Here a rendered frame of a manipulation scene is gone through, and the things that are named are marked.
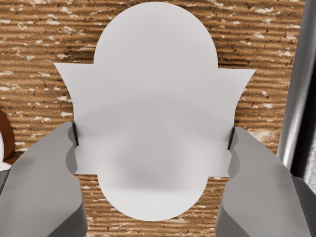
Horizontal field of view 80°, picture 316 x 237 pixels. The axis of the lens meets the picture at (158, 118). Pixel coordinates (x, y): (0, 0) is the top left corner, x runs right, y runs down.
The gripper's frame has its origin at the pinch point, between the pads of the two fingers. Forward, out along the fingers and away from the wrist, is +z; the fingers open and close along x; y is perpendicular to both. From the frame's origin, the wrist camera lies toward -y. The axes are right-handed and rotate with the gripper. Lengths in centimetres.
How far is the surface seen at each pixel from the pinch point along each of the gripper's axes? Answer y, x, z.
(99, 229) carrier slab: 9.6, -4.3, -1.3
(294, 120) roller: 0.8, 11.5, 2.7
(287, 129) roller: 1.6, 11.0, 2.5
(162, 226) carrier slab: 9.1, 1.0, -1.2
